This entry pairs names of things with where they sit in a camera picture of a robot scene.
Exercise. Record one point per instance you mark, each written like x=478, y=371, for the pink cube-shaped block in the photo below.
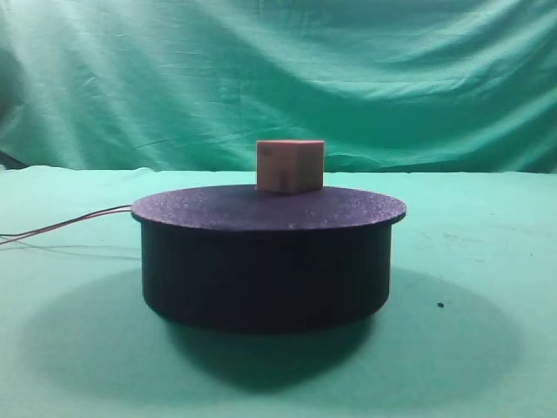
x=290, y=166

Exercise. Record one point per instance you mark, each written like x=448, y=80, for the black round turntable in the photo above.
x=232, y=258

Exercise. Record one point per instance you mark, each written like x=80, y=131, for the green backdrop cloth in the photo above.
x=389, y=86

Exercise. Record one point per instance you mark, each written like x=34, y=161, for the green table cloth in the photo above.
x=469, y=329

